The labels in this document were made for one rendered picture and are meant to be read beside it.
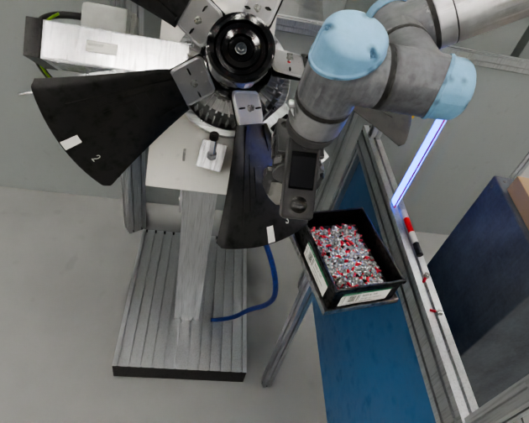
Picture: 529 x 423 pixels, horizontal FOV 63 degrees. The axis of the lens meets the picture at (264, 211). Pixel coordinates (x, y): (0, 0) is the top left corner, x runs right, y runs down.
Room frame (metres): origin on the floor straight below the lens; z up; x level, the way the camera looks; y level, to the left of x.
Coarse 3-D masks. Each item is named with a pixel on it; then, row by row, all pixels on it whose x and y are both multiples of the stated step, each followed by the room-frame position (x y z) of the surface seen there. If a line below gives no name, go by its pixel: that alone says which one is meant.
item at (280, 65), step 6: (276, 48) 0.81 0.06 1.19; (276, 54) 0.79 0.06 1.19; (282, 54) 0.80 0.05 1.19; (294, 54) 0.82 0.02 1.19; (276, 60) 0.76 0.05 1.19; (282, 60) 0.77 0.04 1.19; (294, 60) 0.79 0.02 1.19; (300, 60) 0.80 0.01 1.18; (276, 66) 0.74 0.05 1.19; (282, 66) 0.75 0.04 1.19; (288, 66) 0.75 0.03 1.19; (294, 66) 0.76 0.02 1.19; (300, 66) 0.77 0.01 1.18; (282, 72) 0.73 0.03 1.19; (288, 72) 0.73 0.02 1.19; (294, 72) 0.74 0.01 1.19; (300, 72) 0.75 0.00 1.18
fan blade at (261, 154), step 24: (240, 144) 0.62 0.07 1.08; (264, 144) 0.68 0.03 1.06; (240, 168) 0.60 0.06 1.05; (264, 168) 0.64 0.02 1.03; (240, 192) 0.57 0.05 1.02; (264, 192) 0.60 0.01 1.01; (240, 216) 0.54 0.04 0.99; (264, 216) 0.57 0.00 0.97; (240, 240) 0.52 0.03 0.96; (264, 240) 0.55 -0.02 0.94
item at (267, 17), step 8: (248, 0) 0.85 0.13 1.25; (256, 0) 0.83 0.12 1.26; (264, 0) 0.82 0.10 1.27; (272, 0) 0.81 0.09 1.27; (280, 0) 0.80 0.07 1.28; (264, 8) 0.81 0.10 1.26; (272, 8) 0.80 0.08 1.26; (256, 16) 0.80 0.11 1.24; (264, 16) 0.79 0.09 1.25; (272, 16) 0.78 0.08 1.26
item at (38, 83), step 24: (144, 72) 0.64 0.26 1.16; (168, 72) 0.66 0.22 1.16; (48, 96) 0.57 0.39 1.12; (72, 96) 0.58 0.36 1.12; (96, 96) 0.60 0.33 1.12; (120, 96) 0.62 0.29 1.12; (144, 96) 0.64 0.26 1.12; (168, 96) 0.66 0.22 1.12; (48, 120) 0.55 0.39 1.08; (72, 120) 0.57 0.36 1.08; (96, 120) 0.59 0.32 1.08; (120, 120) 0.61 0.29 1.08; (144, 120) 0.64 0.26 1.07; (168, 120) 0.67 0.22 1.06; (96, 144) 0.58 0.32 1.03; (120, 144) 0.60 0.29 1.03; (144, 144) 0.63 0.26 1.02; (96, 168) 0.57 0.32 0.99; (120, 168) 0.60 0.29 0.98
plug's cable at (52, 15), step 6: (54, 12) 0.83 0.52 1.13; (60, 12) 0.83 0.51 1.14; (66, 12) 0.83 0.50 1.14; (72, 12) 0.84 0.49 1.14; (42, 18) 0.82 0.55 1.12; (48, 18) 0.81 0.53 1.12; (54, 18) 0.83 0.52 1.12; (72, 18) 0.83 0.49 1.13; (78, 18) 0.83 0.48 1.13; (42, 72) 0.87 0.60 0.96; (48, 72) 0.88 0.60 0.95
